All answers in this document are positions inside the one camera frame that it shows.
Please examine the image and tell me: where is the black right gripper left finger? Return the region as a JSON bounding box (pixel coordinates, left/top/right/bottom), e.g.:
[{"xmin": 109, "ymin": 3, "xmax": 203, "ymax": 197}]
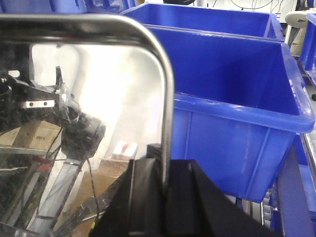
[{"xmin": 89, "ymin": 144, "xmax": 164, "ymax": 237}]

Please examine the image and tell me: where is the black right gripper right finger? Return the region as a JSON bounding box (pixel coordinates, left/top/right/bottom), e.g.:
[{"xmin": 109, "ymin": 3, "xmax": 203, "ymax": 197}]
[{"xmin": 165, "ymin": 159, "xmax": 277, "ymax": 237}]

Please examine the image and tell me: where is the blue bin lower shelf right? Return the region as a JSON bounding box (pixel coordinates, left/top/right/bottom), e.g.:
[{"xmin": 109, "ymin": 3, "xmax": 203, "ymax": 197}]
[{"xmin": 150, "ymin": 27, "xmax": 315, "ymax": 202}]

